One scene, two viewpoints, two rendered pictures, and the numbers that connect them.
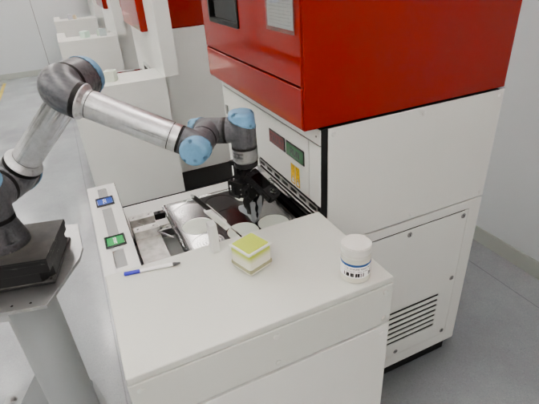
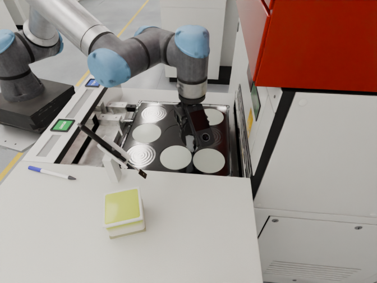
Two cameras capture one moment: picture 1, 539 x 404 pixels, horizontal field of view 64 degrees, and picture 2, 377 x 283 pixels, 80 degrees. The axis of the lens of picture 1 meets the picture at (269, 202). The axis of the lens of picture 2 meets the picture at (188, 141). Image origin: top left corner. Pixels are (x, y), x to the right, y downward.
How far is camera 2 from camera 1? 77 cm
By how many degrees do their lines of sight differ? 27
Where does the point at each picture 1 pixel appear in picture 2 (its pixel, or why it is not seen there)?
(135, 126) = (52, 18)
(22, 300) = (14, 138)
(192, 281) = (63, 210)
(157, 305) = (13, 223)
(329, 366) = not seen: outside the picture
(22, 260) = (18, 110)
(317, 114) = (284, 65)
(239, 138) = (180, 65)
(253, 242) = (124, 206)
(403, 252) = (341, 236)
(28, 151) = (32, 23)
